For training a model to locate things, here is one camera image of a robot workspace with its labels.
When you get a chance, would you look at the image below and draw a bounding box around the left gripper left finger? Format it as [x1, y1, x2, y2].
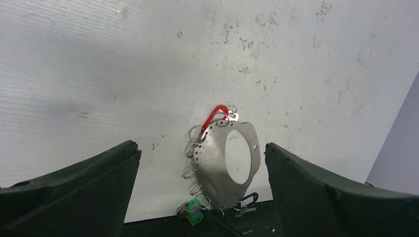
[0, 140, 141, 237]

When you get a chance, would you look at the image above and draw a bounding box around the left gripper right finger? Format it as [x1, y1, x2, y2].
[264, 143, 419, 237]

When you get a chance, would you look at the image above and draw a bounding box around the black tagged key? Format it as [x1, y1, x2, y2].
[234, 192, 259, 218]

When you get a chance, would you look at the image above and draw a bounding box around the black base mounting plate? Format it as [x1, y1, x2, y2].
[121, 200, 284, 237]

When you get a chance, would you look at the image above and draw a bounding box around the green tagged key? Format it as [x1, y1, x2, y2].
[176, 198, 204, 226]

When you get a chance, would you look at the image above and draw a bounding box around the red tagged key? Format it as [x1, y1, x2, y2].
[201, 104, 239, 134]

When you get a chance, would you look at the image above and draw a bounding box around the metal key holder ring plate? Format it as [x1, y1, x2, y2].
[182, 119, 261, 212]

